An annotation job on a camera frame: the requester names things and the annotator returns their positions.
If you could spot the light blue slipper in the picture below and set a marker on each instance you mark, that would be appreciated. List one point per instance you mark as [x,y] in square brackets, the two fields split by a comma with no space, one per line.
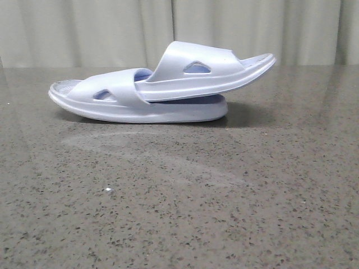
[116,97]
[188,70]

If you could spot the beige background curtain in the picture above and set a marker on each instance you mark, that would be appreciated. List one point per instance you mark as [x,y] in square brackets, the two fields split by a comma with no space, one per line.
[136,33]

